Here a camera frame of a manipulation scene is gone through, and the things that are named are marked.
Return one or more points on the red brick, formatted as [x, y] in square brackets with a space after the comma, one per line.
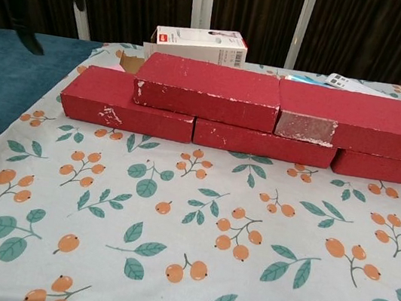
[98, 96]
[355, 110]
[211, 83]
[392, 169]
[262, 143]

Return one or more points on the brown cardboard piece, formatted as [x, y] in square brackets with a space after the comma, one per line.
[132, 63]

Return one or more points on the white product carton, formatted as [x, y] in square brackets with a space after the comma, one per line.
[198, 45]

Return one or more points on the blue and clear film roll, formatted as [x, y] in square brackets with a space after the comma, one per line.
[307, 79]

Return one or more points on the floral print tablecloth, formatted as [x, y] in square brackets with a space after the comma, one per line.
[210, 236]

